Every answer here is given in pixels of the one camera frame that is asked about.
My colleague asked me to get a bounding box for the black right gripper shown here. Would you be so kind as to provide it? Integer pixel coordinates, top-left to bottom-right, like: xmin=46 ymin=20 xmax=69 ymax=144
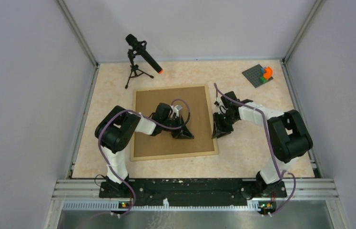
xmin=212 ymin=112 xmax=238 ymax=139

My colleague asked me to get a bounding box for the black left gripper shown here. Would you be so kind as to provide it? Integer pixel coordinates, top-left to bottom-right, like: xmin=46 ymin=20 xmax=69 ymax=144
xmin=162 ymin=115 xmax=193 ymax=140

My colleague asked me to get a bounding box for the brown cardboard backing board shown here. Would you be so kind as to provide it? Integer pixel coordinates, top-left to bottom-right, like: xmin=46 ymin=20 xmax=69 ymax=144
xmin=130 ymin=85 xmax=218 ymax=161

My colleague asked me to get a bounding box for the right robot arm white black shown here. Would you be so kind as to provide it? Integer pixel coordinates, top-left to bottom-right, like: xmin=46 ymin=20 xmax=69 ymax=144
xmin=212 ymin=91 xmax=313 ymax=197

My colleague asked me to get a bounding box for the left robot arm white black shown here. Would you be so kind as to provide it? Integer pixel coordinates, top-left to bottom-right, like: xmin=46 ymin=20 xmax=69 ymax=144
xmin=94 ymin=103 xmax=194 ymax=197

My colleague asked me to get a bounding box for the grey building brick baseplate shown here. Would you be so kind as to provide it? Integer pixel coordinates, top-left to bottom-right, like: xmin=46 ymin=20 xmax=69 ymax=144
xmin=242 ymin=64 xmax=266 ymax=88

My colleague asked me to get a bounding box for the colourful toy brick stack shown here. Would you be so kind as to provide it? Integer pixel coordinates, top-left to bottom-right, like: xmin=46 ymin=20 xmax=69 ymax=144
xmin=259 ymin=67 xmax=273 ymax=84

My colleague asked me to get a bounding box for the black mini tripod stand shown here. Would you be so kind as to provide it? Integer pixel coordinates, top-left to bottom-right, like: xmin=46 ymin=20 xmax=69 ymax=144
xmin=125 ymin=49 xmax=154 ymax=89

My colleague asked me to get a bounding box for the black microphone orange tip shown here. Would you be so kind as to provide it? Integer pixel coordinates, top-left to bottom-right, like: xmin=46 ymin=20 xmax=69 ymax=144
xmin=125 ymin=34 xmax=163 ymax=74

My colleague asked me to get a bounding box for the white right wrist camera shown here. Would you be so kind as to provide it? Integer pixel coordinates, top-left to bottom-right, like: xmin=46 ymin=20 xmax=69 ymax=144
xmin=214 ymin=97 xmax=222 ymax=107

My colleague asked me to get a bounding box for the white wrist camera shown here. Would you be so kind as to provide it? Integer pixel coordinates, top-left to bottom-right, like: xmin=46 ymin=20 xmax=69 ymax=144
xmin=214 ymin=97 xmax=222 ymax=107
xmin=170 ymin=105 xmax=183 ymax=119

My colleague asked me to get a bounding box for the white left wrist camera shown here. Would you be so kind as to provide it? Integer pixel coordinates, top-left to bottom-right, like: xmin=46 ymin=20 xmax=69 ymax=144
xmin=170 ymin=105 xmax=183 ymax=119

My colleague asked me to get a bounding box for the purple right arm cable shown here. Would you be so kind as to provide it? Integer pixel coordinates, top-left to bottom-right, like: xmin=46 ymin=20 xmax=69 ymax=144
xmin=213 ymin=83 xmax=297 ymax=217

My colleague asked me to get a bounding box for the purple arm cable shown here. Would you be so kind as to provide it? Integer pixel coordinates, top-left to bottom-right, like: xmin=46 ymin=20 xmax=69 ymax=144
xmin=97 ymin=99 xmax=192 ymax=219
xmin=213 ymin=83 xmax=297 ymax=217

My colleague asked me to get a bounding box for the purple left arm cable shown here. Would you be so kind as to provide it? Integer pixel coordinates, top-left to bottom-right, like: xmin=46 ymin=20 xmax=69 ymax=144
xmin=97 ymin=99 xmax=192 ymax=219

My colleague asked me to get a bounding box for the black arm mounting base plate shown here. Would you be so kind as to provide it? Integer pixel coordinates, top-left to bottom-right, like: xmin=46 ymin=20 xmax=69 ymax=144
xmin=99 ymin=178 xmax=287 ymax=207

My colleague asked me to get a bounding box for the aluminium front rail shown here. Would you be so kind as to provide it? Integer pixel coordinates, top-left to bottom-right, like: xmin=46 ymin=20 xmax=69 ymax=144
xmin=52 ymin=178 xmax=338 ymax=213

